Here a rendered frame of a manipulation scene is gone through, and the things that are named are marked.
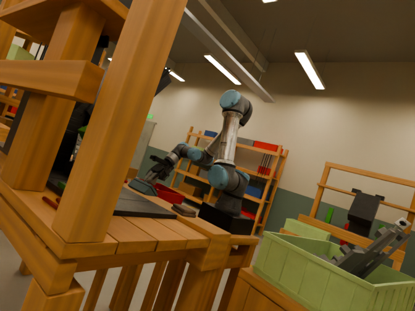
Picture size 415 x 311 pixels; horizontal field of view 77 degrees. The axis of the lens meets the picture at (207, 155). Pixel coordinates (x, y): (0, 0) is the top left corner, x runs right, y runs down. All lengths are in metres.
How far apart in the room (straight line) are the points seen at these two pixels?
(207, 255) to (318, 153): 5.78
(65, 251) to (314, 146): 6.36
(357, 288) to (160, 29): 0.91
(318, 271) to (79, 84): 0.91
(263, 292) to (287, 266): 0.13
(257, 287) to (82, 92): 0.89
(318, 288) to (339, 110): 6.06
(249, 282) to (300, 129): 6.04
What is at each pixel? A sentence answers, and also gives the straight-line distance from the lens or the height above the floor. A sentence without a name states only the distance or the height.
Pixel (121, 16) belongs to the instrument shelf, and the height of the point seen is 1.50.
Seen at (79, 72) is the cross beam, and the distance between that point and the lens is 0.70.
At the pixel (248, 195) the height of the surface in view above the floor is 0.84.
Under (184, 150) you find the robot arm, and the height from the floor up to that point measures 1.19.
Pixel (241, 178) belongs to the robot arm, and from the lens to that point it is 1.42.
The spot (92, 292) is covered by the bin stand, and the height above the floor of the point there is 0.16.
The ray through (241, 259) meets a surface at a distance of 1.53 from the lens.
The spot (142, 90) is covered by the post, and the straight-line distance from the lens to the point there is 0.65.
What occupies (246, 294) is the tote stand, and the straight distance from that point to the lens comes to 1.15.
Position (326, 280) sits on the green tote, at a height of 0.91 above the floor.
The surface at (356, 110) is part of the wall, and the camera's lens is 6.84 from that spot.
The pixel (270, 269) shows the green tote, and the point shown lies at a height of 0.83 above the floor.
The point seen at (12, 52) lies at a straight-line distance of 4.47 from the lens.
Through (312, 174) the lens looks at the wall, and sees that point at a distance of 6.59.
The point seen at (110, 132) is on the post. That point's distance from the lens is 0.62.
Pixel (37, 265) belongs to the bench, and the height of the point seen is 0.79.
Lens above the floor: 1.13
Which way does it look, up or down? 3 degrees up
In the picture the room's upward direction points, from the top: 19 degrees clockwise
